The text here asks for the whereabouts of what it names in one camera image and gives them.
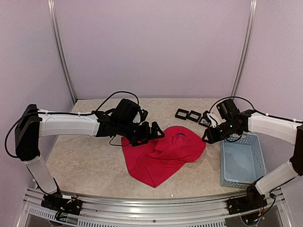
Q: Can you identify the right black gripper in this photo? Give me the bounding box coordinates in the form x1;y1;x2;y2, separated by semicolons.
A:
202;119;239;144

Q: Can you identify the black square frame middle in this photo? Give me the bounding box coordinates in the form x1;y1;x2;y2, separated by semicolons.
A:
187;110;202;122

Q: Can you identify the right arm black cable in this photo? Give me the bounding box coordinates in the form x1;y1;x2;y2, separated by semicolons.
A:
208;96;296;142

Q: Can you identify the black square frame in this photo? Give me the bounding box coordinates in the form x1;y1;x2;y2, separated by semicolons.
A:
198;116;211;127
175;108;189;121
187;110;202;122

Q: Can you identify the right aluminium corner post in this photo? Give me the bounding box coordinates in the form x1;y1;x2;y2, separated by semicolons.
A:
231;0;258;96

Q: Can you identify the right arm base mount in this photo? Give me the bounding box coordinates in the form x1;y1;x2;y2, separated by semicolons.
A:
227;196;267;215

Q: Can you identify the blue plastic basket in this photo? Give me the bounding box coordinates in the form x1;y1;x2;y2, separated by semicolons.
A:
220;133;267;189

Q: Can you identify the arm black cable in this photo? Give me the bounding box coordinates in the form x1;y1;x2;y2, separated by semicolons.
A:
208;96;296;142
4;91;140;158

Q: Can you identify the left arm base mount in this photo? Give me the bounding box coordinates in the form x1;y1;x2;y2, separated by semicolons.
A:
41;192;83;216

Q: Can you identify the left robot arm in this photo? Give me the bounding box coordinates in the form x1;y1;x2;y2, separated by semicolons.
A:
13;99;164;210

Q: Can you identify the red t-shirt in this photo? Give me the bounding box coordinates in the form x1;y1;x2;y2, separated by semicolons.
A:
122;126;206;188

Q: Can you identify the silver white brooch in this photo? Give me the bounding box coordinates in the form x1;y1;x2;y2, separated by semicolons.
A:
201;120;209;126

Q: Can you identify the aluminium corner post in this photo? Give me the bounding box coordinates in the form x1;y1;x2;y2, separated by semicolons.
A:
47;0;78;104
231;0;258;96

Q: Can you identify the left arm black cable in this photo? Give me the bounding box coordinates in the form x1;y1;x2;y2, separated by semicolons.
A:
4;91;140;158

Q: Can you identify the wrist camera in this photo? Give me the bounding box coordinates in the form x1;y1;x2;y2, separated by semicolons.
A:
110;98;141;123
216;98;240;120

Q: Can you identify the left aluminium corner post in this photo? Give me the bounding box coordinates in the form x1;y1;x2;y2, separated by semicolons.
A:
47;0;78;104

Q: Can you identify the black square frame left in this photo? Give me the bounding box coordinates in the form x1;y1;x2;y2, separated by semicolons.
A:
175;108;189;121

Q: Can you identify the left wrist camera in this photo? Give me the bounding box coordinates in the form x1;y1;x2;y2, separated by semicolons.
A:
110;98;141;123

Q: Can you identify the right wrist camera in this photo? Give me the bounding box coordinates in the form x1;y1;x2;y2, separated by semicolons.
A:
216;98;240;120

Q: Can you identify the aluminium front rail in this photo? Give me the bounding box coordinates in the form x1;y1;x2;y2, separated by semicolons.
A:
22;186;292;227

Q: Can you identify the black square frame right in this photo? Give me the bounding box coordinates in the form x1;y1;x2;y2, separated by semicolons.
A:
198;116;211;127

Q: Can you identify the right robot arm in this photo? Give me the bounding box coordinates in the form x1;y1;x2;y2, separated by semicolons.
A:
202;110;303;210

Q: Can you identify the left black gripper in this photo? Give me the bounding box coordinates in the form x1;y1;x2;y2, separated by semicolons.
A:
118;120;165;147

